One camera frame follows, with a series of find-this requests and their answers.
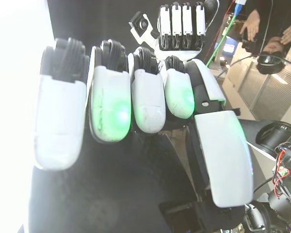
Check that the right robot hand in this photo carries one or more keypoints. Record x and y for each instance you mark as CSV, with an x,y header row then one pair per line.
x,y
145,102

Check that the person in dark clothing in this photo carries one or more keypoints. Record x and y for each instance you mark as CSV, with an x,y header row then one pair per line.
x,y
251,24

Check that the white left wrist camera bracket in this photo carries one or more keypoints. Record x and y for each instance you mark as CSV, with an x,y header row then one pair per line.
x,y
141,24

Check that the white slatted cabinet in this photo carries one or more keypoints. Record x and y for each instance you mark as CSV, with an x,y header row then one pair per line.
x,y
269,97

